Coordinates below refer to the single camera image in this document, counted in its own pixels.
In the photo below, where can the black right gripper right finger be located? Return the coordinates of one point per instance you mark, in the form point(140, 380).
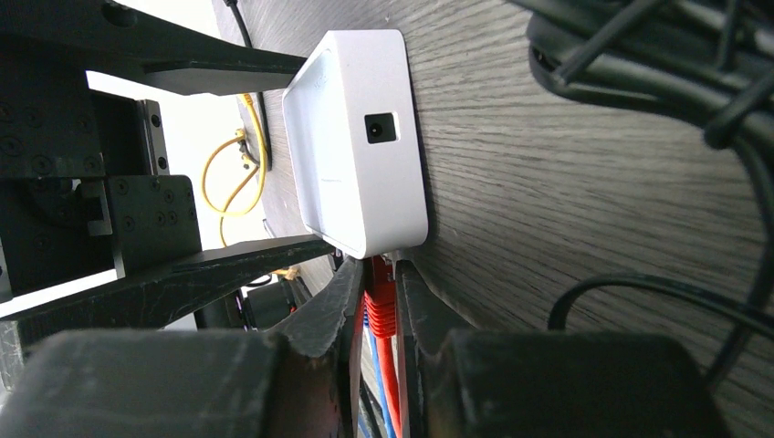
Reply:
point(460, 381)

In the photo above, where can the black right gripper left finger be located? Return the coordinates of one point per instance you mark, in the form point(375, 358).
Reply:
point(300, 378)

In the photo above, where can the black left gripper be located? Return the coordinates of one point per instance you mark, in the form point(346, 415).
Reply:
point(85, 179)

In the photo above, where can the white network switch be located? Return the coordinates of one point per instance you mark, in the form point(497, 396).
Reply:
point(354, 144)

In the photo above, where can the black power adapter with cord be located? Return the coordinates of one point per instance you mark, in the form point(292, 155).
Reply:
point(707, 63)

